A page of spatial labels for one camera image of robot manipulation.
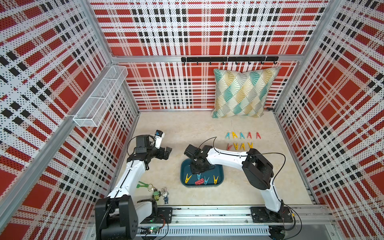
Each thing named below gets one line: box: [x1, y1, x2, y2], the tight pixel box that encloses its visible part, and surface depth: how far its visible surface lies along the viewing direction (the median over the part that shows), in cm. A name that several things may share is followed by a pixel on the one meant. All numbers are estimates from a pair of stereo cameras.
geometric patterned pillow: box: [211, 66, 281, 118], surface depth 95 cm
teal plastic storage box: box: [180, 158, 225, 188], surface depth 86 cm
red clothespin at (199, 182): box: [194, 178, 205, 185], surface depth 85 cm
